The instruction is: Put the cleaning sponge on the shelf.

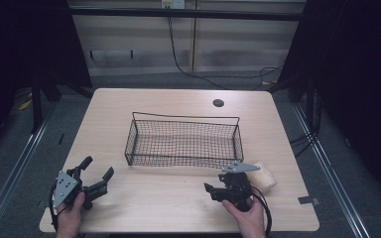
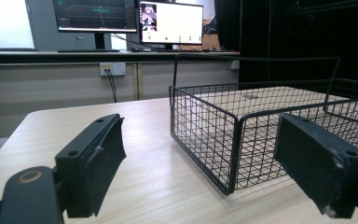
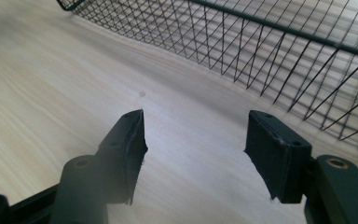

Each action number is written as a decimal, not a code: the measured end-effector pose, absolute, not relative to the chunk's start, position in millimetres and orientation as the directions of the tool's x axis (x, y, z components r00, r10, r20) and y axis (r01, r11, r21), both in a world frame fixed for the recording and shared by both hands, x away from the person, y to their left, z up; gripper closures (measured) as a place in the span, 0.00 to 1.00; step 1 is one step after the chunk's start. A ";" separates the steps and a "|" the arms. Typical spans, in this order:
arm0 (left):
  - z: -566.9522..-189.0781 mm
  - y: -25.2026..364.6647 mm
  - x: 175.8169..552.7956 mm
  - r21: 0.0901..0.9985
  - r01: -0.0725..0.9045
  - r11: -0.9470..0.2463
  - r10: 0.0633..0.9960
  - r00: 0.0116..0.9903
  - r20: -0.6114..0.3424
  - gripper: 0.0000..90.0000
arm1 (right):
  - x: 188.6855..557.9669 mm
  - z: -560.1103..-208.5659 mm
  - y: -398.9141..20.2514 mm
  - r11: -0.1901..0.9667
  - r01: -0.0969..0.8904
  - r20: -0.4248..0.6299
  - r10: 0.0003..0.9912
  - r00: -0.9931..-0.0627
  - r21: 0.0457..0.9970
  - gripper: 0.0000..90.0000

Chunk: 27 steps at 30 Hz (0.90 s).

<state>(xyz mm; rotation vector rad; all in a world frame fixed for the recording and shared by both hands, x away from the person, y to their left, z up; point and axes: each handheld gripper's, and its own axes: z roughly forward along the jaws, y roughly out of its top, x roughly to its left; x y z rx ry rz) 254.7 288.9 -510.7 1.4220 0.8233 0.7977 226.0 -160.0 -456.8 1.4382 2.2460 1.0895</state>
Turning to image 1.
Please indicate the person's left hand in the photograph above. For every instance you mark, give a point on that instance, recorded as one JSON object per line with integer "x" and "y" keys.
{"x": 69, "y": 218}

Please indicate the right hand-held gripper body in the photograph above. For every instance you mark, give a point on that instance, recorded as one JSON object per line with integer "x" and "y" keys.
{"x": 236, "y": 188}

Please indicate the black horizontal bar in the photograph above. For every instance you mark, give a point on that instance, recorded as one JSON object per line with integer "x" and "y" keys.
{"x": 178, "y": 13}

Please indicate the dark curtain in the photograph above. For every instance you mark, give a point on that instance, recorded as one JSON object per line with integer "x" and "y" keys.
{"x": 357, "y": 82}
{"x": 20, "y": 43}

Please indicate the white wall power outlet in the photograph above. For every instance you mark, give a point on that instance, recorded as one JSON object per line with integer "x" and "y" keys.
{"x": 173, "y": 3}

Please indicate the yellow floor tape piece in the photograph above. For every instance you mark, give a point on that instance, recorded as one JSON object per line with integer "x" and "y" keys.
{"x": 25, "y": 104}

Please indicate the grey floor tape piece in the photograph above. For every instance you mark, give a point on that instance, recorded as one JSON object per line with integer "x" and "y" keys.
{"x": 307, "y": 200}

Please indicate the pale yellow corn cob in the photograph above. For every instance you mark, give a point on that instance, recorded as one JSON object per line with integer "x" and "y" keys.
{"x": 265, "y": 180}

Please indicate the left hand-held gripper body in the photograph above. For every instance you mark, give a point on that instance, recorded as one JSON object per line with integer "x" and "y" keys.
{"x": 64, "y": 189}

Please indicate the metal floor rail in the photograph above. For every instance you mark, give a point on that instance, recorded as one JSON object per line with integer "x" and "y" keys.
{"x": 327, "y": 168}
{"x": 13, "y": 173}

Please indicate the person's right hand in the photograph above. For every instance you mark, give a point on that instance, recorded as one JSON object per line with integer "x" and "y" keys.
{"x": 252, "y": 221}

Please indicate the black stand leg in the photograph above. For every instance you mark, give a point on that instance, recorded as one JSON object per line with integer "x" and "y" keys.
{"x": 36, "y": 105}

